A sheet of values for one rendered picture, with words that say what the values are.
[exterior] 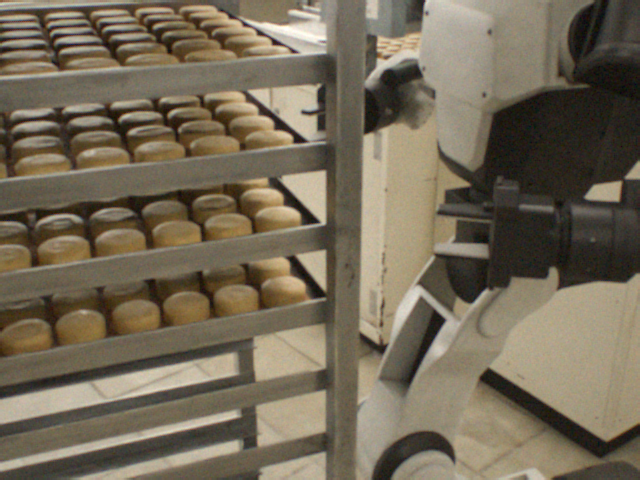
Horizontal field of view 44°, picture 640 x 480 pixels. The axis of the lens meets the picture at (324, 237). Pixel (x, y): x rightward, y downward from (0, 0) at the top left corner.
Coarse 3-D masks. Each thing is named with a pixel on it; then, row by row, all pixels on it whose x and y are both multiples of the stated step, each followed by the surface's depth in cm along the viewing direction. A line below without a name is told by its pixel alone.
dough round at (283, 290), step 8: (272, 280) 93; (280, 280) 93; (288, 280) 93; (296, 280) 93; (264, 288) 91; (272, 288) 91; (280, 288) 91; (288, 288) 91; (296, 288) 91; (304, 288) 91; (264, 296) 91; (272, 296) 90; (280, 296) 89; (288, 296) 89; (296, 296) 90; (304, 296) 92; (272, 304) 90; (280, 304) 90; (288, 304) 90
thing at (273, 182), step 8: (272, 184) 102; (280, 184) 100; (280, 192) 99; (288, 192) 97; (288, 200) 97; (296, 200) 94; (296, 208) 95; (304, 208) 92; (304, 216) 92; (312, 216) 90; (304, 224) 90; (312, 224) 90
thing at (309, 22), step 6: (288, 12) 333; (294, 12) 329; (300, 12) 329; (294, 18) 331; (300, 18) 327; (306, 18) 323; (312, 18) 320; (318, 18) 316; (294, 24) 332; (300, 24) 328; (306, 24) 324; (312, 24) 321; (318, 24) 317; (324, 24) 314; (312, 30) 322; (318, 30) 318; (324, 30) 315
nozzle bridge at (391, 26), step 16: (320, 0) 228; (368, 0) 210; (384, 0) 205; (400, 0) 204; (320, 16) 230; (368, 16) 212; (384, 16) 207; (400, 16) 206; (416, 16) 220; (368, 32) 214; (384, 32) 208; (400, 32) 208; (416, 32) 215; (368, 48) 217; (368, 64) 218
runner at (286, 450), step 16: (320, 432) 95; (256, 448) 92; (272, 448) 93; (288, 448) 94; (304, 448) 95; (320, 448) 96; (192, 464) 90; (208, 464) 91; (224, 464) 91; (240, 464) 92; (256, 464) 93; (272, 464) 94
